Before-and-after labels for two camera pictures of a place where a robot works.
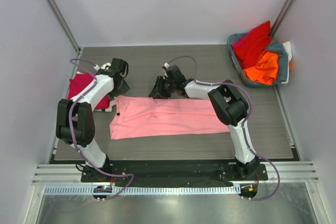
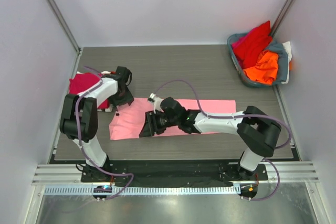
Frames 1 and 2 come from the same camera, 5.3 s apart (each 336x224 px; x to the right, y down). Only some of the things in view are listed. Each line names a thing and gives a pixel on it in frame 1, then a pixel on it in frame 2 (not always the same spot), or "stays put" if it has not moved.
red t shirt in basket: (251, 42) stays put
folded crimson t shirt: (79, 84) stays put
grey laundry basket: (243, 77) stays put
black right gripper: (160, 87) → (153, 123)
